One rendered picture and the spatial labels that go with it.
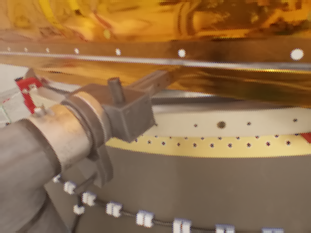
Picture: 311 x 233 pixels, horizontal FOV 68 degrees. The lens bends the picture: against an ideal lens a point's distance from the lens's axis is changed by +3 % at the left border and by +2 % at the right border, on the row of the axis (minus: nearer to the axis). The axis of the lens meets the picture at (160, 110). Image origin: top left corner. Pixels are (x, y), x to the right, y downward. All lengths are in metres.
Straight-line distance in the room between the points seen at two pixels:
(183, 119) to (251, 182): 0.18
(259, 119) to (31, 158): 0.31
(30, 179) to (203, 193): 0.32
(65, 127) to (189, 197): 0.30
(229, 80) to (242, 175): 0.20
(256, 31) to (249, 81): 0.07
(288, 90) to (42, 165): 0.29
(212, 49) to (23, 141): 0.25
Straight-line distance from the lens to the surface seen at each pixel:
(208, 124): 0.38
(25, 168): 0.26
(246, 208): 0.48
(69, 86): 0.59
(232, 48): 0.32
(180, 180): 0.48
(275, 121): 0.39
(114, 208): 0.56
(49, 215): 0.30
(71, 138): 0.27
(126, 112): 0.26
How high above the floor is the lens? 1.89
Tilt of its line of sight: 27 degrees down
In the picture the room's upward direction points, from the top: 11 degrees counter-clockwise
